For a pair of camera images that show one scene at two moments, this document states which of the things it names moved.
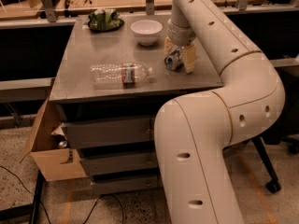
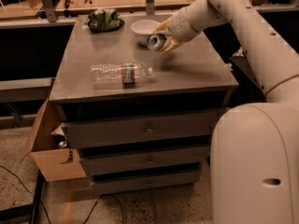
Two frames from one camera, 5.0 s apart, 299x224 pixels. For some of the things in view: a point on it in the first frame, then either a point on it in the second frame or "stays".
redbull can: [174, 60] -> [152, 41]
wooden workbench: [37, 1] stays
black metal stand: [28, 209] stays
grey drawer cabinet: [108, 87] stays
